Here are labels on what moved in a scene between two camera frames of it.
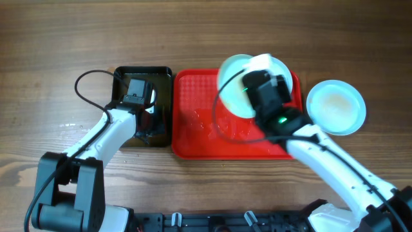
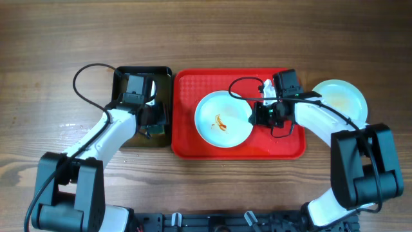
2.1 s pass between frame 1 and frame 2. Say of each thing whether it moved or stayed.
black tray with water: stayed
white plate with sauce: moved
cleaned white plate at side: stayed
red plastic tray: stayed
